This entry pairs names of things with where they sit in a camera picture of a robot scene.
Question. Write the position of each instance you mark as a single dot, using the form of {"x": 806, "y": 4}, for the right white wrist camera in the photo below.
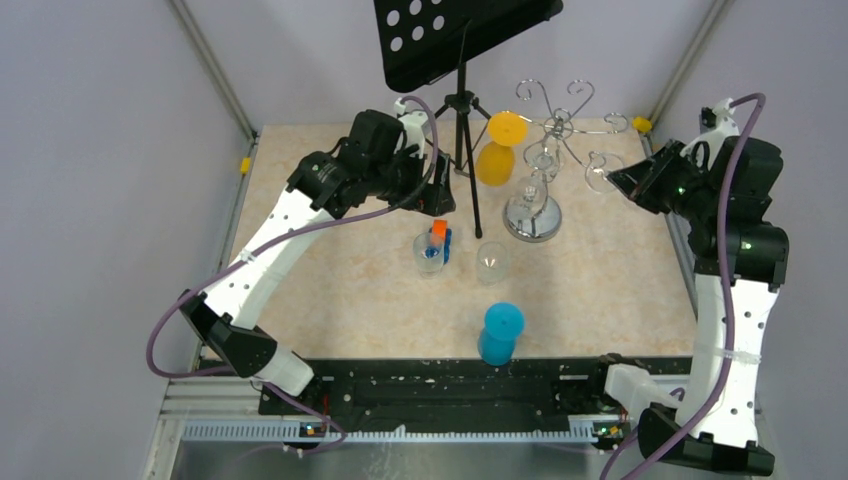
{"x": 716, "y": 124}

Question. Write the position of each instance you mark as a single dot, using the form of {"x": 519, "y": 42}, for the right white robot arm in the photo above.
{"x": 740, "y": 265}

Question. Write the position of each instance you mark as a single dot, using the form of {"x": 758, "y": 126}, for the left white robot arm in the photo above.
{"x": 386, "y": 162}

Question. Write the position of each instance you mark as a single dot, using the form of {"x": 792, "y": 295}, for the orange plastic wine glass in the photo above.
{"x": 496, "y": 160}

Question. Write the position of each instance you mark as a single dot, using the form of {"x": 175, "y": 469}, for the clear wine glass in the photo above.
{"x": 531, "y": 192}

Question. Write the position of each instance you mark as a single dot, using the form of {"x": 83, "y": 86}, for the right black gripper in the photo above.
{"x": 640, "y": 179}

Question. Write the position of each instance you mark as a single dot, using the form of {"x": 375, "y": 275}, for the black music stand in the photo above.
{"x": 424, "y": 41}

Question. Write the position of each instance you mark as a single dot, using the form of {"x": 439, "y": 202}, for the yellow corner clamp right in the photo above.
{"x": 642, "y": 124}

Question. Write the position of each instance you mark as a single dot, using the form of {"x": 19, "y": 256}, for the clear glass with clips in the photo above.
{"x": 428, "y": 255}

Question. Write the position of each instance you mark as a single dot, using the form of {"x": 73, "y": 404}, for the blue plastic wine glass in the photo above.
{"x": 502, "y": 325}

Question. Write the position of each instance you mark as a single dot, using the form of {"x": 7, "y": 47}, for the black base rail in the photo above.
{"x": 437, "y": 396}

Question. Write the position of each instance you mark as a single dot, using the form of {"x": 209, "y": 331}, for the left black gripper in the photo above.
{"x": 436, "y": 197}

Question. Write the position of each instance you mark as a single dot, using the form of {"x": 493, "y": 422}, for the silver wire glass rack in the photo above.
{"x": 558, "y": 128}

